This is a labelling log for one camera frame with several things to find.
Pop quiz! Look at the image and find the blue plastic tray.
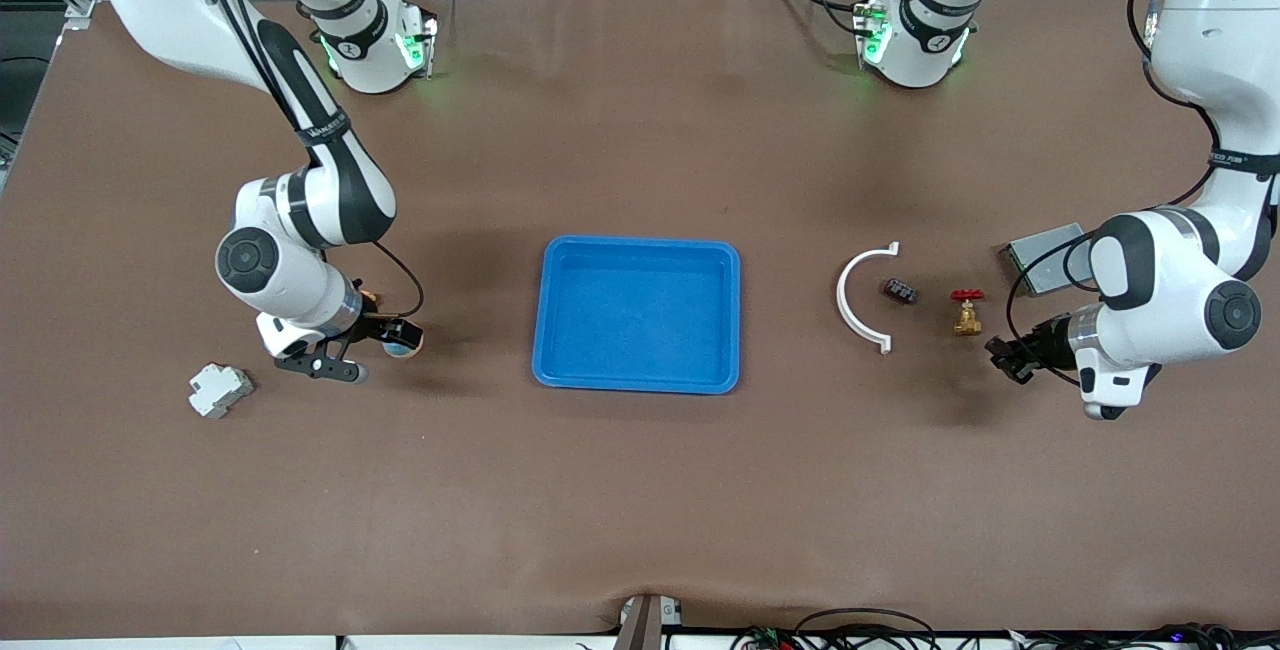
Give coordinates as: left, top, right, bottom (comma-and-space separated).
531, 235, 742, 396

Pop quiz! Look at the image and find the grey metal box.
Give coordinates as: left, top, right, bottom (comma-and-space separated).
998, 222, 1096, 297

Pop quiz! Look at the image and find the white circuit breaker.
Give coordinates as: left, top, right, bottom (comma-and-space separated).
188, 362, 255, 420

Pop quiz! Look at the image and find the brown table mat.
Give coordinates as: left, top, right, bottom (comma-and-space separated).
0, 0, 1280, 643

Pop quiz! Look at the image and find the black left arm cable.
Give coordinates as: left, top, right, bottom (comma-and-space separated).
1005, 0, 1226, 386

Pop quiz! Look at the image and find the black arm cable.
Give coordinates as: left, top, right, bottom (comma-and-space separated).
185, 0, 426, 321
1005, 0, 1226, 386

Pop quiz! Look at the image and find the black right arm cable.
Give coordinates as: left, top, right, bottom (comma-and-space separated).
185, 0, 426, 321

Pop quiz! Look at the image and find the brass valve red handle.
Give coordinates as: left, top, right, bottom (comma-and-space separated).
950, 288, 986, 338

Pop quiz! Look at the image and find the white half-ring pipe clamp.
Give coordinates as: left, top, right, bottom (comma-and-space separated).
836, 241, 901, 356

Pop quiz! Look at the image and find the black cable loop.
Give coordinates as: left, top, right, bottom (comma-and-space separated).
795, 608, 939, 650

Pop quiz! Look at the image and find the tangled cable bundle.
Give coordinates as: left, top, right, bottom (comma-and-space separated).
1000, 622, 1280, 650

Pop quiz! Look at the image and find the brown mount post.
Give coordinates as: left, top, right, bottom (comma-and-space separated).
612, 594, 685, 650

